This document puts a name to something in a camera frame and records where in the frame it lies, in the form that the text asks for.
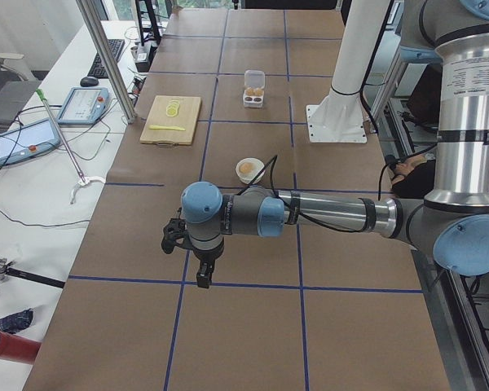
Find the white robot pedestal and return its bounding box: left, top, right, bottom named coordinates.
left=306, top=0, right=393, bottom=143

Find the black keyboard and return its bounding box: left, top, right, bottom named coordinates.
left=86, top=38, right=126, bottom=79

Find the seated person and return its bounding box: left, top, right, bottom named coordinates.
left=391, top=160, right=435, bottom=199

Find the red cylinder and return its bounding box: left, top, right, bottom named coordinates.
left=0, top=332, right=41, bottom=364

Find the black tripod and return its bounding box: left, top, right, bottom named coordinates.
left=0, top=258, right=65, bottom=288

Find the yellow plastic knife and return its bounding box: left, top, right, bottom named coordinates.
left=148, top=125, right=186, bottom=131

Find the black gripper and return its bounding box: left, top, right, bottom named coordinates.
left=161, top=207, right=224, bottom=288

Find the aluminium frame post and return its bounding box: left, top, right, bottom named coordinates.
left=76, top=0, right=137, bottom=124

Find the clear plastic egg box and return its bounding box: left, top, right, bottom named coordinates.
left=242, top=69, right=266, bottom=108

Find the teach pendant far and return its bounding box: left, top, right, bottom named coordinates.
left=57, top=87, right=109, bottom=126

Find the reacher grabber stick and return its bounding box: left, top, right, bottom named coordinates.
left=36, top=88, right=106, bottom=204

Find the black computer mouse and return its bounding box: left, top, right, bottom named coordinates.
left=80, top=76, right=99, bottom=87

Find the teach pendant near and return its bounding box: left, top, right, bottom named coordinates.
left=0, top=118, right=61, bottom=166

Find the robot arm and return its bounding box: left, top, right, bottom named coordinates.
left=161, top=1, right=489, bottom=288

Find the white bowl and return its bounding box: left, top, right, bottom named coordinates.
left=236, top=157, right=264, bottom=184

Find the teach pendant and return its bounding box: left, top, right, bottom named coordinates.
left=0, top=118, right=61, bottom=166
left=57, top=87, right=109, bottom=126

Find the wooden cutting board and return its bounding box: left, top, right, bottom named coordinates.
left=139, top=95, right=201, bottom=146

